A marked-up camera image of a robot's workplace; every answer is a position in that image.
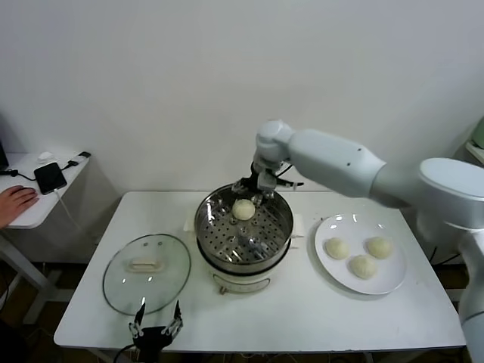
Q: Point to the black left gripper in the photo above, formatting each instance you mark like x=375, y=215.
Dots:
x=151, y=338

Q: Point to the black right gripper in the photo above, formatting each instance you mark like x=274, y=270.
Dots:
x=254, y=177

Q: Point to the white steamed baozi bun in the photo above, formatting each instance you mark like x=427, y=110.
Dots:
x=362, y=267
x=337, y=249
x=379, y=248
x=243, y=210

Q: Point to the round glass pot lid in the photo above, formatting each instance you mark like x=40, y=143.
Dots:
x=159, y=287

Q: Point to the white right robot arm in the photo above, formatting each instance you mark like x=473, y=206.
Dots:
x=332, y=162

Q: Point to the perforated steel steamer pot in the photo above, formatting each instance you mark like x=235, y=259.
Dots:
x=211, y=242

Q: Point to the person's bare hand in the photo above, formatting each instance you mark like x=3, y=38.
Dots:
x=15, y=206

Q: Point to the cream electric cooker base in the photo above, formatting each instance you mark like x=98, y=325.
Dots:
x=242, y=281

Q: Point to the round white plate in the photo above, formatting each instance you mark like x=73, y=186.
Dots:
x=340, y=276

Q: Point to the white side table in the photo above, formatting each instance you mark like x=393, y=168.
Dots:
x=26, y=219

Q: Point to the black smartphone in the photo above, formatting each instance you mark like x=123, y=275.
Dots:
x=50, y=178

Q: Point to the small white earbud case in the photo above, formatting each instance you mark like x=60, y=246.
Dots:
x=45, y=156

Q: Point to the white shelf board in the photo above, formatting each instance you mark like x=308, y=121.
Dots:
x=476, y=151

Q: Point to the dark laptop screen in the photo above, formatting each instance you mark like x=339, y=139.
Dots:
x=3, y=151

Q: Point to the pale green appliance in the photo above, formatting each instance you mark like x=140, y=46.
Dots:
x=480, y=132

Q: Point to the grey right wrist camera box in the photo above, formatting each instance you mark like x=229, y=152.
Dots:
x=269, y=179

